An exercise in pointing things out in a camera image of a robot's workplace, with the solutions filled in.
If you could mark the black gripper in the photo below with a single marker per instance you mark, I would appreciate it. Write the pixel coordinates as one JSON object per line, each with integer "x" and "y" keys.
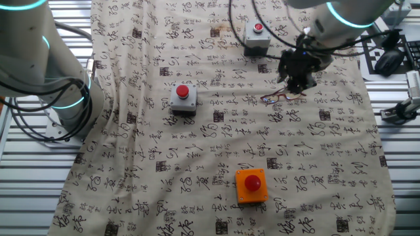
{"x": 300, "y": 65}

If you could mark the dark red framed glasses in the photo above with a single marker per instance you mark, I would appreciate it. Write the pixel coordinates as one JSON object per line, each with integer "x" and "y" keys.
{"x": 272, "y": 98}

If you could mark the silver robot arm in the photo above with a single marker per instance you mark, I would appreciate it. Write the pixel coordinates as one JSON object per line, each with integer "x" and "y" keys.
{"x": 26, "y": 49}

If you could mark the grey box small red button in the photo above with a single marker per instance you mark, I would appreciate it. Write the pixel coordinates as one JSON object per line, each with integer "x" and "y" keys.
{"x": 257, "y": 41}

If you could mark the black white marker sheet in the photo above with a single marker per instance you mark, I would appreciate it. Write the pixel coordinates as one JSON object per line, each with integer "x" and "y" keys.
{"x": 365, "y": 73}

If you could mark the black computer mouse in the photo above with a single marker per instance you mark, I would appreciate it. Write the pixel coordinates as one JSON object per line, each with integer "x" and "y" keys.
{"x": 388, "y": 64}

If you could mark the grey box large red button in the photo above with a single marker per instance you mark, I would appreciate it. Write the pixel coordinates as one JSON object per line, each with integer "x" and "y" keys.
{"x": 188, "y": 103}

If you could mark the beige calligraphy print cloth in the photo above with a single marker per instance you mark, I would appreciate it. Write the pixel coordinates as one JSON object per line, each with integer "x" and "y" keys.
{"x": 197, "y": 147}

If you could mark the orange box red button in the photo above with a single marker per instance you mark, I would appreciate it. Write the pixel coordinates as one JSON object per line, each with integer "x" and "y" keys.
{"x": 243, "y": 193}

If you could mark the black keyboard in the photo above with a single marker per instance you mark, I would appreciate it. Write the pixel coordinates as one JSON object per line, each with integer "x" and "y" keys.
{"x": 414, "y": 52}

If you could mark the grey box green button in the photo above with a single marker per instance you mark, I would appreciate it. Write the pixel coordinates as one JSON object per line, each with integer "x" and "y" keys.
{"x": 398, "y": 14}

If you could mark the camera mount clamp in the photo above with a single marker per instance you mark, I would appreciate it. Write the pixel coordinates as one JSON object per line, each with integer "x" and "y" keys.
{"x": 403, "y": 110}

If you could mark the metal base plate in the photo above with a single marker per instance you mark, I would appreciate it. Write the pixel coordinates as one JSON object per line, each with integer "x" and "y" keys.
{"x": 52, "y": 134}

